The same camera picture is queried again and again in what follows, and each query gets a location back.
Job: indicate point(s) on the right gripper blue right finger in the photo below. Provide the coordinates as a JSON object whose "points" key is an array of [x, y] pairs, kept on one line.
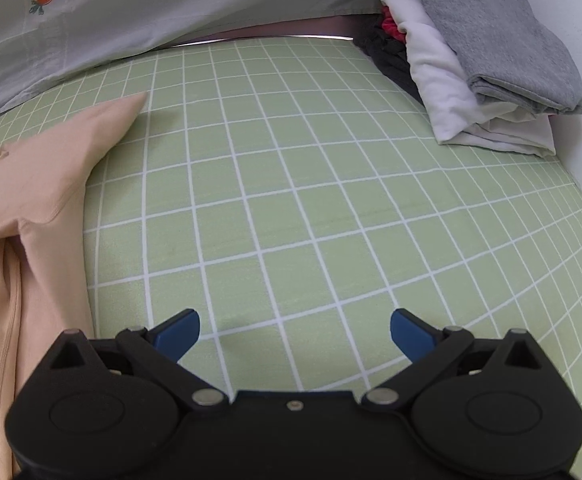
{"points": [[432, 352]]}

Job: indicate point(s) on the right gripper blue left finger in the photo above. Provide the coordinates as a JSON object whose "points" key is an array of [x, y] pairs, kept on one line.
{"points": [[154, 355]]}

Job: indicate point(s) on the black and red garment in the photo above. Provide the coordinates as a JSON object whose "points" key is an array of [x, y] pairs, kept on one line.
{"points": [[380, 39]]}

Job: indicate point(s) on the peach long-sleeve garment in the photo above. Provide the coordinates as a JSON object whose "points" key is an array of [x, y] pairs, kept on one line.
{"points": [[43, 287]]}

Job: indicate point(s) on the green checked bed sheet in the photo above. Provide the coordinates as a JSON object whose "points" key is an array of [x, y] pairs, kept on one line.
{"points": [[295, 197]]}

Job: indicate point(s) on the folded grey garment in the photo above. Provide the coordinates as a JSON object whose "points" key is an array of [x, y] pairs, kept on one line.
{"points": [[508, 55]]}

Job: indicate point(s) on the folded white garment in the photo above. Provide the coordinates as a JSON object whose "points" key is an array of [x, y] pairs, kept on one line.
{"points": [[455, 115]]}

